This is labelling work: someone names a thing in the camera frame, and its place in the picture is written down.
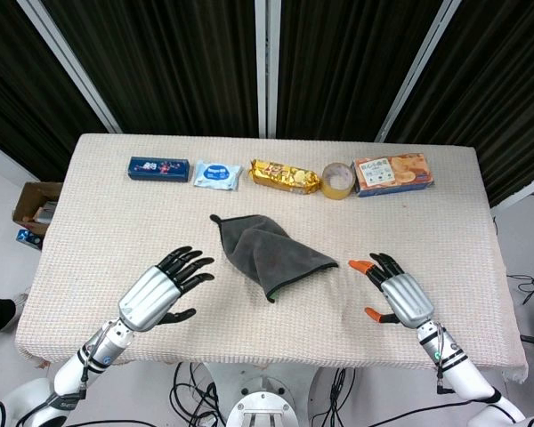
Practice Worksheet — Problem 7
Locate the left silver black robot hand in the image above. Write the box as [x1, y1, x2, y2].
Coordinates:
[117, 246, 216, 334]

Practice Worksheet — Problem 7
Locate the right silver orange-tipped robot hand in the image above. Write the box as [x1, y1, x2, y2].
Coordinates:
[347, 252, 436, 330]

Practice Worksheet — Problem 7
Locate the dark grey cloth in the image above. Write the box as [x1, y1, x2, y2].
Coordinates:
[209, 213, 340, 304]

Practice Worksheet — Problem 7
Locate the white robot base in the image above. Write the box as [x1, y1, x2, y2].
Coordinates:
[202, 362, 326, 427]

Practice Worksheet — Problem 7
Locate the beige waffle tablecloth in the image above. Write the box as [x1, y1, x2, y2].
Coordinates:
[14, 133, 530, 383]

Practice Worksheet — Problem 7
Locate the yellowish packing tape roll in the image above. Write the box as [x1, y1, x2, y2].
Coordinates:
[321, 162, 355, 202]

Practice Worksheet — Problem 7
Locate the orange blue biscuit box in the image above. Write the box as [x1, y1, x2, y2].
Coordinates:
[352, 152, 438, 199]

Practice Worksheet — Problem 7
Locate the dark blue long box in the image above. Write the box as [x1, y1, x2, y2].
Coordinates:
[127, 156, 191, 184]

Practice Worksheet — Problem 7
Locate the small blue floor box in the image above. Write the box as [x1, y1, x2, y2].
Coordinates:
[15, 229, 45, 251]

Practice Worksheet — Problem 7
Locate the light blue wet wipes pack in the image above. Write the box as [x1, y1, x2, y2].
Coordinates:
[191, 159, 243, 192]

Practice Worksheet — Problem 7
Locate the brown cardboard box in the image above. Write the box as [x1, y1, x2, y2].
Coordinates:
[12, 181, 64, 236]

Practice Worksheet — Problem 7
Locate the gold foil biscuit packet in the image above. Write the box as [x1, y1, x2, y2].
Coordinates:
[247, 158, 323, 197]

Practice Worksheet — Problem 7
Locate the black pleated curtain panel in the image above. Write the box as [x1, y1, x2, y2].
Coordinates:
[276, 0, 449, 142]
[42, 0, 259, 137]
[384, 0, 534, 208]
[0, 0, 110, 183]

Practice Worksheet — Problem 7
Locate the black floor cable bundle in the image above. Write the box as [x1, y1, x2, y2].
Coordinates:
[506, 273, 534, 306]
[311, 367, 357, 427]
[168, 362, 228, 427]

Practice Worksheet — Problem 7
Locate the white frame bar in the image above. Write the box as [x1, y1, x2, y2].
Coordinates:
[490, 176, 534, 211]

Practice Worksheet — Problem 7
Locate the white frame post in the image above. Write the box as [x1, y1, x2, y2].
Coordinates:
[16, 0, 124, 134]
[375, 0, 463, 143]
[254, 0, 280, 138]

